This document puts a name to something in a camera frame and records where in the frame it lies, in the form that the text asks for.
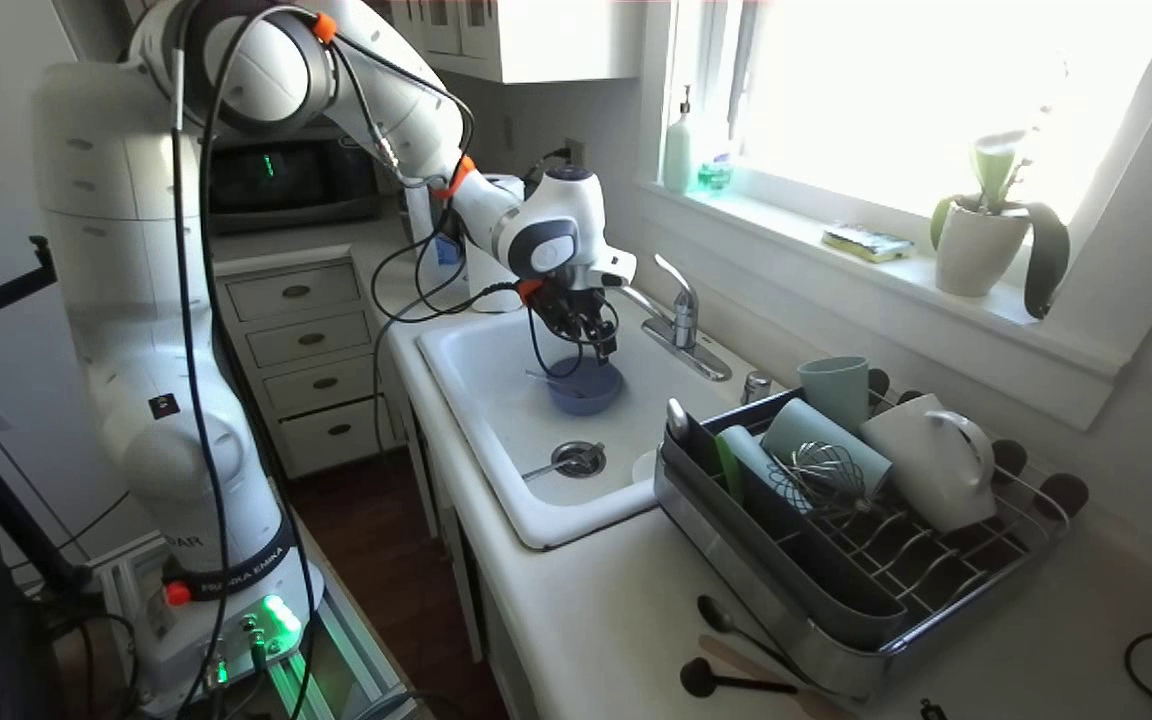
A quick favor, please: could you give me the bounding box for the robot mounting cart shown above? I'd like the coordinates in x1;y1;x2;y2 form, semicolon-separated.
92;532;421;720

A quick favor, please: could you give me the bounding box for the white ceramic mug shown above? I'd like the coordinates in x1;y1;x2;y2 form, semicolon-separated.
856;393;1003;536

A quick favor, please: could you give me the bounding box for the green potted plant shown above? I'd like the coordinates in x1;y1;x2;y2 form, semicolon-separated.
929;134;1077;325

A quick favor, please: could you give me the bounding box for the metal sink drain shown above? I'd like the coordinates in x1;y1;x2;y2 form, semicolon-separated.
549;437;612;481

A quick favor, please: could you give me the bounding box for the pale green soap bottle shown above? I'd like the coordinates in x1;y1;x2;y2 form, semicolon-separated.
662;83;700;197

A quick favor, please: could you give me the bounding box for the black long-handled spoon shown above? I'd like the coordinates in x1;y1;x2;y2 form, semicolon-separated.
677;657;809;706

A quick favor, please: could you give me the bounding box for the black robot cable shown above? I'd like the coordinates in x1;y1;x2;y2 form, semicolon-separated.
163;0;328;720

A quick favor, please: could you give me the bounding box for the darker teal plastic cup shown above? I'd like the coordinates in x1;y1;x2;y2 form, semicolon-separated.
797;351;877;434

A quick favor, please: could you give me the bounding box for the black microwave oven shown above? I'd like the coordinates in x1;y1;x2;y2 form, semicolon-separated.
204;124;399;239

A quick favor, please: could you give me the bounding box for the metal wire whisk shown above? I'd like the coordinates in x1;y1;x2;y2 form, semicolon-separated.
789;437;873;518

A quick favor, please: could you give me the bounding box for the grey spoon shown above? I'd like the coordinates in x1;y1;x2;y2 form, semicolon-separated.
662;398;697;446

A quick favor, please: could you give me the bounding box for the black short spoon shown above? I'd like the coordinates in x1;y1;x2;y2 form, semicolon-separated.
693;593;793;673

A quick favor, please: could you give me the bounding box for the white drawer cabinet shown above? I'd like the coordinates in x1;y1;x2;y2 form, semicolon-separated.
213;246;399;481

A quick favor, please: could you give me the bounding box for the green yellow sponge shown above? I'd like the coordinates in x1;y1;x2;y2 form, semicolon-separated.
816;220;914;268

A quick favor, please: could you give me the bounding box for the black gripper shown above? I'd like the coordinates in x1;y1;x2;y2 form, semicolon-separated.
519;266;625;368

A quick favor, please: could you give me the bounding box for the white plant pot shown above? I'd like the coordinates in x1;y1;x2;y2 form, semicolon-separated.
932;197;1032;301

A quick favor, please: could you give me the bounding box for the white framed window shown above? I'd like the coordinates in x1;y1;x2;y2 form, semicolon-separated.
640;0;1152;434

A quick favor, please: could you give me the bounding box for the chrome faucet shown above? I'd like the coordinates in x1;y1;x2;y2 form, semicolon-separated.
620;251;738;385

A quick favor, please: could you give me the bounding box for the blue bowl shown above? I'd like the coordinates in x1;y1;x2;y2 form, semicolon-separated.
540;351;631;422

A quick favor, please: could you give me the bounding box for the light teal plastic cup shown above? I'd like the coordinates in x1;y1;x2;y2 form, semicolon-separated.
714;422;816;518
757;398;897;506

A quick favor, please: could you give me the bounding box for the green plastic utensil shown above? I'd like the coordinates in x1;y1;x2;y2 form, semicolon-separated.
714;429;746;497

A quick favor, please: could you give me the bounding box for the dark grey dish rack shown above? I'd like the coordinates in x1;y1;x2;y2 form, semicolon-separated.
653;389;1073;678

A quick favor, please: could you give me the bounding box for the white ceramic sink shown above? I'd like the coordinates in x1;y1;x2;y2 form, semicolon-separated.
413;301;740;555

